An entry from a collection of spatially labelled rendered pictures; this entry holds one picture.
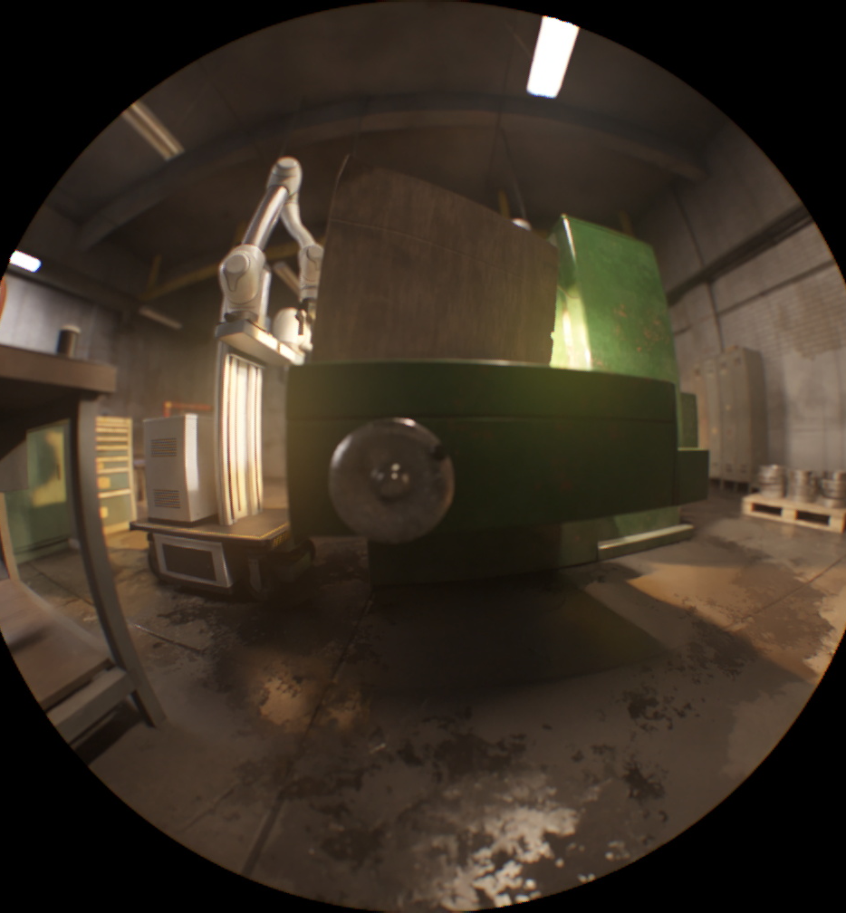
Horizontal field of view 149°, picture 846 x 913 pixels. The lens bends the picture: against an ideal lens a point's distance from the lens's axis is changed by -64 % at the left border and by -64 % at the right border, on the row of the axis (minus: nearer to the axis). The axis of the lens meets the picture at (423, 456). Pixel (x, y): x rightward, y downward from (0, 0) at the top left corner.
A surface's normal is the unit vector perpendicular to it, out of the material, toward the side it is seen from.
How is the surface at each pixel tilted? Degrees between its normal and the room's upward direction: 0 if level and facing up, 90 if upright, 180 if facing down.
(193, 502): 90
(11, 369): 90
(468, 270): 104
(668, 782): 0
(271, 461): 90
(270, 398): 90
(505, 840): 0
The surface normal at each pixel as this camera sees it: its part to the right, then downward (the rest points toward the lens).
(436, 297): 0.50, 0.26
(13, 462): 1.00, -0.02
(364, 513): 0.29, -0.18
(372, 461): 0.29, 0.23
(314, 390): 0.11, 0.03
